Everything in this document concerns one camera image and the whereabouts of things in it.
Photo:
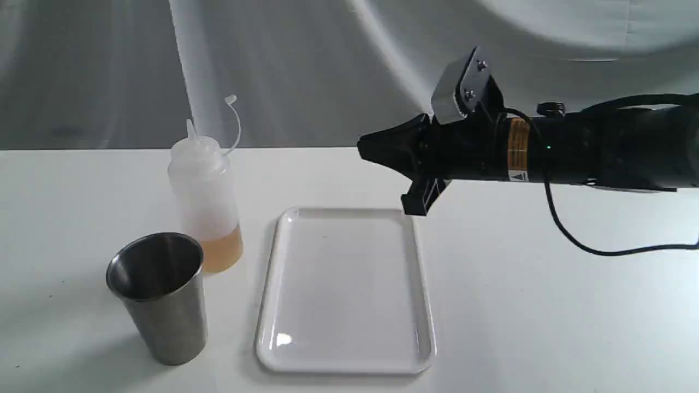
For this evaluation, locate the grey fabric backdrop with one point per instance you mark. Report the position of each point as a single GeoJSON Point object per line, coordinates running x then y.
{"type": "Point", "coordinates": [127, 74]}

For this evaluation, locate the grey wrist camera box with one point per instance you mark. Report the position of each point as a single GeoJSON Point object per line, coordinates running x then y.
{"type": "Point", "coordinates": [462, 85]}

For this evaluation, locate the white plastic tray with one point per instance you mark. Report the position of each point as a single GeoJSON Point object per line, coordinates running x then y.
{"type": "Point", "coordinates": [345, 293]}

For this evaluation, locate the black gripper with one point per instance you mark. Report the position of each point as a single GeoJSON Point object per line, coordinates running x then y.
{"type": "Point", "coordinates": [467, 150]}

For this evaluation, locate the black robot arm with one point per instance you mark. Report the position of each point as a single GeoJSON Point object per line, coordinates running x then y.
{"type": "Point", "coordinates": [628, 149]}

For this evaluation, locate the stainless steel cup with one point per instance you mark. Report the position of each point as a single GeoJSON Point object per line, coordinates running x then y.
{"type": "Point", "coordinates": [159, 279]}

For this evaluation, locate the clear plastic squeeze bottle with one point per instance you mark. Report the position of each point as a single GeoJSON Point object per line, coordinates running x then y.
{"type": "Point", "coordinates": [203, 185]}

